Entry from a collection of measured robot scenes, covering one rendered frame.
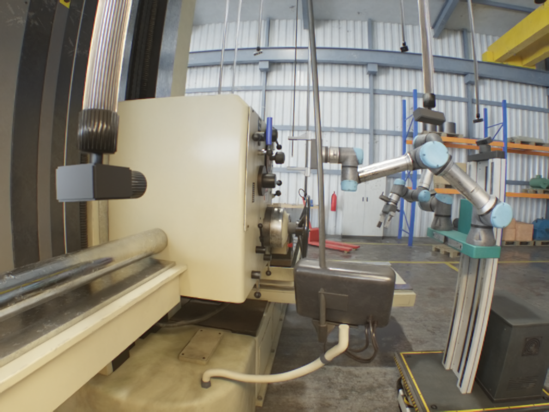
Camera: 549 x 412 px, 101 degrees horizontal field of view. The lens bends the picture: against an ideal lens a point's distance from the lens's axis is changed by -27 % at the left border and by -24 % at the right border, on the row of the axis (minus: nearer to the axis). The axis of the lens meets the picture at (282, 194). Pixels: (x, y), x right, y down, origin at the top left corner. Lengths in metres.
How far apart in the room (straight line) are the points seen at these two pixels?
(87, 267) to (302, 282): 0.66
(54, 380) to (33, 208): 0.59
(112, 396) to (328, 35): 10.07
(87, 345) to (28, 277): 0.24
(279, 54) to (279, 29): 1.25
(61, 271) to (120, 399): 0.85
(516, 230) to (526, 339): 8.17
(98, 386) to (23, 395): 0.86
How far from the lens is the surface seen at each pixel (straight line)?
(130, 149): 1.36
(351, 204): 8.50
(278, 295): 2.38
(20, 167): 1.13
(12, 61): 1.15
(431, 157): 1.32
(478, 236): 1.60
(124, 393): 1.54
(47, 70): 1.22
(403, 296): 2.49
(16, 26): 1.19
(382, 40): 10.41
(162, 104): 1.31
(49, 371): 0.80
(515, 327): 1.93
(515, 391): 2.20
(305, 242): 1.48
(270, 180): 1.38
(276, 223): 1.56
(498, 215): 1.45
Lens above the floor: 1.56
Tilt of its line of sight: 2 degrees down
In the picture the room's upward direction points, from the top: 2 degrees clockwise
